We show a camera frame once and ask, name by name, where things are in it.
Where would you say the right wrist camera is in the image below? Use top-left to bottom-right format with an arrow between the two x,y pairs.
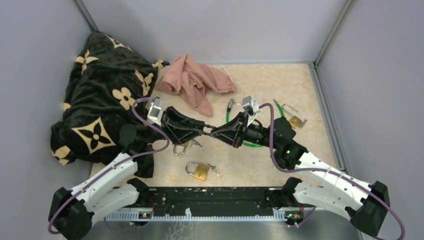
241,95 -> 261,126

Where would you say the aluminium frame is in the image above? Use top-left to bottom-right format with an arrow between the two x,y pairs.
59,0 -> 382,240

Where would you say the pink cloth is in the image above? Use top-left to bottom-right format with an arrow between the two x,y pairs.
154,54 -> 238,117

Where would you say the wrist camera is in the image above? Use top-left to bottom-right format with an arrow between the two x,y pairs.
147,97 -> 164,125
241,95 -> 261,126

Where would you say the black padlock with keys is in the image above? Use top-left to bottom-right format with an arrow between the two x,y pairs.
203,124 -> 216,136

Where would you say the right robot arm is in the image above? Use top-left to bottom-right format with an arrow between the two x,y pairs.
209,112 -> 391,238

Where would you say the brass padlock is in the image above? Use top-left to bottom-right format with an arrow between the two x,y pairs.
185,162 -> 223,181
173,139 -> 203,156
281,103 -> 308,129

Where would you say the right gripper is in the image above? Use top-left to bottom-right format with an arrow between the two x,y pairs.
209,111 -> 279,150

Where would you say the green cable lock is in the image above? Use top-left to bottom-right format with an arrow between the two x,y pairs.
225,98 -> 285,148

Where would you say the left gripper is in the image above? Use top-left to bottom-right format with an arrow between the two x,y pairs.
144,106 -> 207,146

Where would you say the black floral blanket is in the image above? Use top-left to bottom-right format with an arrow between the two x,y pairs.
50,31 -> 168,165

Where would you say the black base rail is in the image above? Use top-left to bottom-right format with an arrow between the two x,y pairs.
132,187 -> 301,217

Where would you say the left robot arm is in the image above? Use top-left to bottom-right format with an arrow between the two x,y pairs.
47,107 -> 207,240

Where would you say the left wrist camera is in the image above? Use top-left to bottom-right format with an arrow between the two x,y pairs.
147,97 -> 164,125

